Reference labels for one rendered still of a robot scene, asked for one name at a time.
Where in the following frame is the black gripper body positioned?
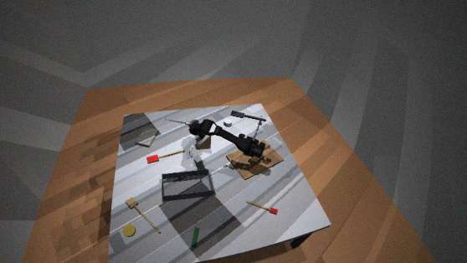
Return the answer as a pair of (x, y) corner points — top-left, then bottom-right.
(239, 133), (266, 149)

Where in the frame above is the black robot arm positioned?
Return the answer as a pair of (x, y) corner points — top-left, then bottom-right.
(189, 119), (264, 158)

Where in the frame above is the tan flat spatula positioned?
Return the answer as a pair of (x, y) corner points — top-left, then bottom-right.
(126, 196), (161, 234)

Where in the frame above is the red spatula with wooden handle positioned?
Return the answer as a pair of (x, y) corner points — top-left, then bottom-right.
(146, 150), (185, 164)

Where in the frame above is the yellow flat round disc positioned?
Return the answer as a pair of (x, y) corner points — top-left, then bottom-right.
(122, 224), (136, 237)

